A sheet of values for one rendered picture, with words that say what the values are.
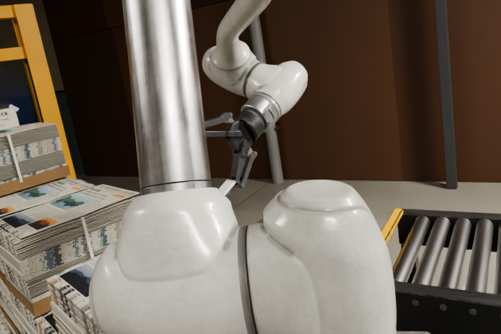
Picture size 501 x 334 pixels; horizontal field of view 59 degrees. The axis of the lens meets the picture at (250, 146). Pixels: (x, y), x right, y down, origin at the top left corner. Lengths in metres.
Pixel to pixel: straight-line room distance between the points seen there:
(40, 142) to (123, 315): 1.43
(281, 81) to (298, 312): 0.69
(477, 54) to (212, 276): 3.81
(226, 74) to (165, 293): 0.71
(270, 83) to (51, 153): 1.13
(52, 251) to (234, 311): 0.91
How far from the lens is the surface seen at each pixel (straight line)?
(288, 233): 0.53
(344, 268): 0.54
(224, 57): 1.15
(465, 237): 1.55
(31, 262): 1.39
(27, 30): 2.53
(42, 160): 1.97
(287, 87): 1.12
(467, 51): 4.21
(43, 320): 1.42
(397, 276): 1.32
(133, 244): 0.59
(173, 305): 0.57
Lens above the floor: 1.46
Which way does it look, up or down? 12 degrees down
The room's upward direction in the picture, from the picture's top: 9 degrees counter-clockwise
